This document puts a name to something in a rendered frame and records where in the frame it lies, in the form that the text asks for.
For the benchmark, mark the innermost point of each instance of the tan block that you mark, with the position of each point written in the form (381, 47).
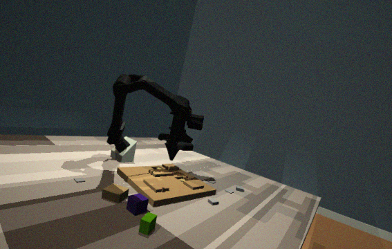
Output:
(114, 192)

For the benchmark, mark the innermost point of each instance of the green block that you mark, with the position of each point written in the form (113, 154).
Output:
(147, 223)

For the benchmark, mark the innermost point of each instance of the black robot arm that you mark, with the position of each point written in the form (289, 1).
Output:
(129, 83)

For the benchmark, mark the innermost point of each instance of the purple cube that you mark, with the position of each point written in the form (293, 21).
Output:
(137, 204)

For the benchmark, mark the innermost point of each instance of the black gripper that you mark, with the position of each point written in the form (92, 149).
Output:
(173, 143)

